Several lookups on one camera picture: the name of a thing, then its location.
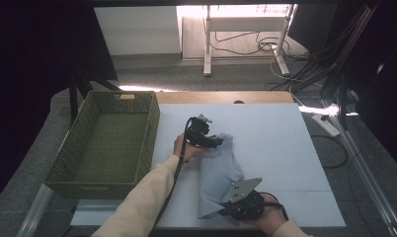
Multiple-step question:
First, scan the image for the person's left hand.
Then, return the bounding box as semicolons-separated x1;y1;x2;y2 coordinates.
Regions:
173;132;208;163

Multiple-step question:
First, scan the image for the wooden table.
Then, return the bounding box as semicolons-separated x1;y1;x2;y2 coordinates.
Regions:
155;91;295;106

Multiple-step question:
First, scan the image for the thin black cable under stand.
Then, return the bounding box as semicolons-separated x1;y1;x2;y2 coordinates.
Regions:
213;31;280;57

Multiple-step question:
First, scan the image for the white power strip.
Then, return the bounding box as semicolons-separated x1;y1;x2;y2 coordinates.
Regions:
311;113;342;138

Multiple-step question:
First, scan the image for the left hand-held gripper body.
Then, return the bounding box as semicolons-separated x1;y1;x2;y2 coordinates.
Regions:
185;114;218;149

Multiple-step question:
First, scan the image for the black tripod stand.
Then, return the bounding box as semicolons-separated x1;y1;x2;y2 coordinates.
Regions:
68;65;122;125

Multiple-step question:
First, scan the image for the light blue tank top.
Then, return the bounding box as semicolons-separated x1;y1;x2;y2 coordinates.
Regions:
197;132;246;225

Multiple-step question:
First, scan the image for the white metal stand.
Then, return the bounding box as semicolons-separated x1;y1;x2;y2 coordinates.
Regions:
202;3;298;78

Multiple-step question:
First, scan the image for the green woven basket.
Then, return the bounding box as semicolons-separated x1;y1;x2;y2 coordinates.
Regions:
42;90;162;200

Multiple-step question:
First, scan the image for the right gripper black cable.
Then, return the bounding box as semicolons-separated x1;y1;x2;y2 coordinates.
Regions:
258;191;290;222

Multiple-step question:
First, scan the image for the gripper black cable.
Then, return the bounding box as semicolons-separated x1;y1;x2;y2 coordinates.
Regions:
258;191;290;222
153;117;197;229

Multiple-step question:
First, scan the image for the long metal rail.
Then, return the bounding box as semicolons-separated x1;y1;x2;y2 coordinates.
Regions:
327;107;397;237

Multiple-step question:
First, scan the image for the short metal rail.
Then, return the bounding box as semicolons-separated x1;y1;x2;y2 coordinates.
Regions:
16;183;53;237

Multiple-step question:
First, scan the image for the black floor cable loop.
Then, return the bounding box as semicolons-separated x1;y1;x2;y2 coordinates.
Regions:
309;133;350;170

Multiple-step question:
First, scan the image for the white wall panel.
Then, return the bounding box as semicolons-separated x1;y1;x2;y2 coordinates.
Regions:
94;6;183;56

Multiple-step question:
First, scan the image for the person's right hand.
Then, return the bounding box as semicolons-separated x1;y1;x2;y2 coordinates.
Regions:
241;194;288;236

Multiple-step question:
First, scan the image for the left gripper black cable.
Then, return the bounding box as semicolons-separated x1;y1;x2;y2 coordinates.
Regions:
153;117;197;229

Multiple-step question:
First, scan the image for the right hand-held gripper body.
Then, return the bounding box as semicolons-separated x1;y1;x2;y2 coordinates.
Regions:
223;177;267;221

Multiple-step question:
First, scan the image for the bundle of black cables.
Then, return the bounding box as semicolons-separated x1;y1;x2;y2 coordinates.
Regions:
269;19;368;94

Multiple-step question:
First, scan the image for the black upright stand post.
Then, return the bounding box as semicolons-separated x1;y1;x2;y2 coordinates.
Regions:
338;72;350;130

